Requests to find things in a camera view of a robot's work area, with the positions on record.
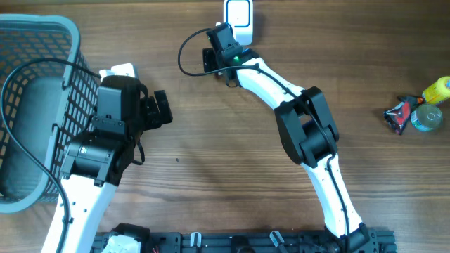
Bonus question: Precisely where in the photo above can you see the black red snack packet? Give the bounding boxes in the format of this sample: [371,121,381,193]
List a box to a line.
[383,95,425,135]

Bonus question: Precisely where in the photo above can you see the yellow juice bottle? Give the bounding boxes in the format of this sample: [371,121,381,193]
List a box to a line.
[422,76,450,105]

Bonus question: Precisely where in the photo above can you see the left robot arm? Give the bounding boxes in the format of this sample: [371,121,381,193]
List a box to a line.
[42,75,173,252]

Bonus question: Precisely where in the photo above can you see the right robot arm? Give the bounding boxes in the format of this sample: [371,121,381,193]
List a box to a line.
[205,23,368,252]

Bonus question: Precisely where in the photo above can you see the white barcode scanner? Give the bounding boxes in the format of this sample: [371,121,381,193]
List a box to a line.
[223,0,254,46]

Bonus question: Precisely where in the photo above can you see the grey plastic shopping basket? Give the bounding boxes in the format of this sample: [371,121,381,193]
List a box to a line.
[1,14,99,214]

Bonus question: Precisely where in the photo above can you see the black right camera cable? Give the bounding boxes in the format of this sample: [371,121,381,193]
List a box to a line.
[176,27,351,252]

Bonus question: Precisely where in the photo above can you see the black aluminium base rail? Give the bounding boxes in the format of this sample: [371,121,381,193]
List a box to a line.
[91,230,397,253]

